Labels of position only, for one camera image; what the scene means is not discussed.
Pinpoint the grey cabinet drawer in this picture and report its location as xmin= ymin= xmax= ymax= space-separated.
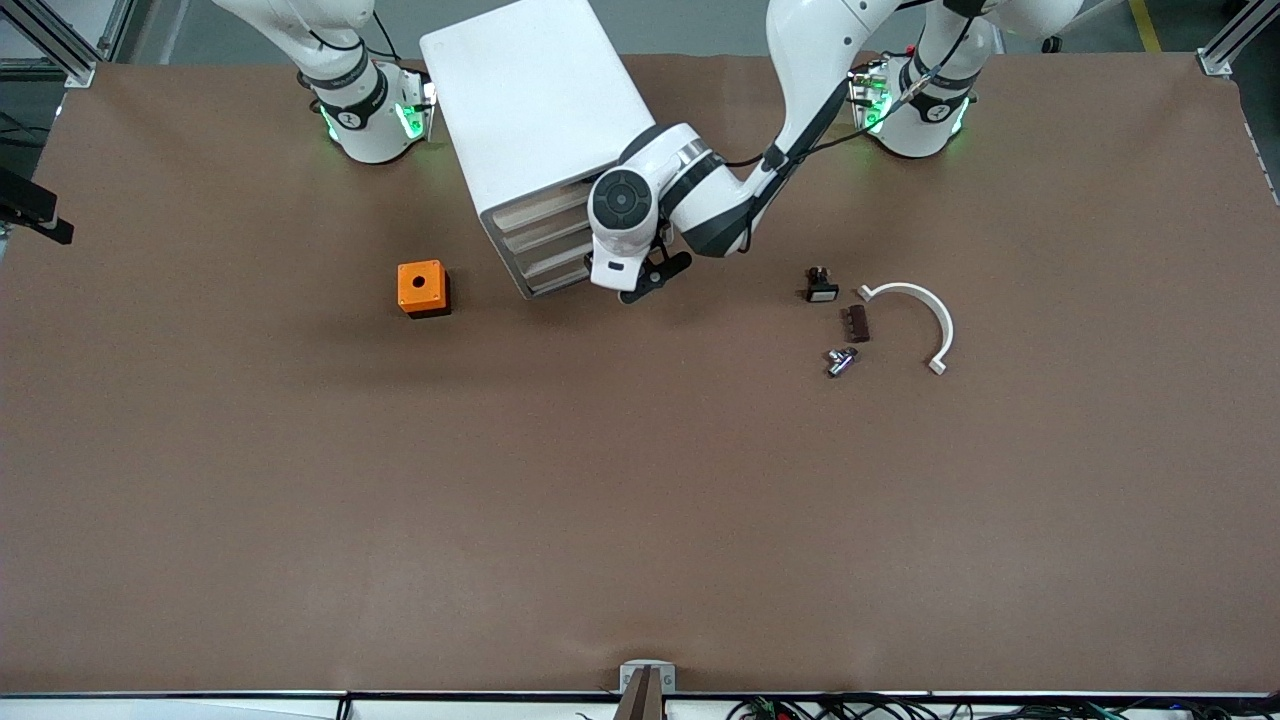
xmin=483 ymin=183 xmax=593 ymax=229
xmin=497 ymin=215 xmax=596 ymax=254
xmin=510 ymin=243 xmax=596 ymax=279
xmin=522 ymin=268 xmax=601 ymax=299

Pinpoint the white drawer cabinet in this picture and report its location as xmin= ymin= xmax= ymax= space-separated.
xmin=419 ymin=0 xmax=658 ymax=301

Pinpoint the orange box with hole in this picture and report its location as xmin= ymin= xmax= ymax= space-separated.
xmin=397 ymin=260 xmax=452 ymax=319

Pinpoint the white half-ring pipe clamp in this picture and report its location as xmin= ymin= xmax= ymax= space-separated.
xmin=858 ymin=282 xmax=955 ymax=376

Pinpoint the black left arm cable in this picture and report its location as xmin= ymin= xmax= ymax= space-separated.
xmin=720 ymin=0 xmax=986 ymax=171

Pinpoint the grey metal table bracket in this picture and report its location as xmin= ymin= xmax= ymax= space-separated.
xmin=618 ymin=660 xmax=677 ymax=720

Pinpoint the black cable bundle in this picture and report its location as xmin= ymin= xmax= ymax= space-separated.
xmin=728 ymin=693 xmax=1280 ymax=720

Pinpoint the black clamp mount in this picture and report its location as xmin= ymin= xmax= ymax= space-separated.
xmin=0 ymin=165 xmax=76 ymax=246

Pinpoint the aluminium frame profile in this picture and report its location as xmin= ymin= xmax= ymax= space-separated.
xmin=0 ymin=0 xmax=101 ymax=89
xmin=1197 ymin=0 xmax=1280 ymax=78

